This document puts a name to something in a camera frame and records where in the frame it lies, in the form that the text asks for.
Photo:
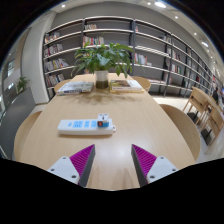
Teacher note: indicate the small background potted plant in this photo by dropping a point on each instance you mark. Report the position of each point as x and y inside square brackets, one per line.
[22, 83]

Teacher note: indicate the round-backed wooden chair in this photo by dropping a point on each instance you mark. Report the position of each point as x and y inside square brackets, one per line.
[23, 131]
[60, 85]
[183, 128]
[144, 82]

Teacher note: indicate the person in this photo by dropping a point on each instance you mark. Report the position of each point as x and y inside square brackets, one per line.
[215, 95]

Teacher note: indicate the round ceiling lights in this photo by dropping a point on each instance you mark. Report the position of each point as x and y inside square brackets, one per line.
[160, 4]

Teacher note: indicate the grey bookshelf unit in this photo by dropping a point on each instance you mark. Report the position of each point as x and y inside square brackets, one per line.
[150, 40]

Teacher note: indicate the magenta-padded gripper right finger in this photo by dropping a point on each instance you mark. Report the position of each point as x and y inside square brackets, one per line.
[156, 168]

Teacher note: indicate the white power strip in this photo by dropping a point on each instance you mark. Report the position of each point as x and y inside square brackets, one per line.
[80, 127]

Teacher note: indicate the slatted light wooden chair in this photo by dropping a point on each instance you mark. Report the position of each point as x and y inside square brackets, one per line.
[215, 121]
[199, 98]

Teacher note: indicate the white and blue book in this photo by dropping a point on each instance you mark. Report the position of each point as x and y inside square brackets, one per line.
[75, 87]

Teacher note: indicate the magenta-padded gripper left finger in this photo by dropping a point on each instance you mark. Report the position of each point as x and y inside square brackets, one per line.
[66, 168]

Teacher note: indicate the small white charger block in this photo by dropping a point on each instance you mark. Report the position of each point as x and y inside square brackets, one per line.
[103, 120]

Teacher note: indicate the green potted plant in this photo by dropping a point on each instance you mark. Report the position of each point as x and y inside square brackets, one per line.
[101, 60]

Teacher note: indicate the yellow-edged book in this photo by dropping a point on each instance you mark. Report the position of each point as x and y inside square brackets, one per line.
[126, 85]

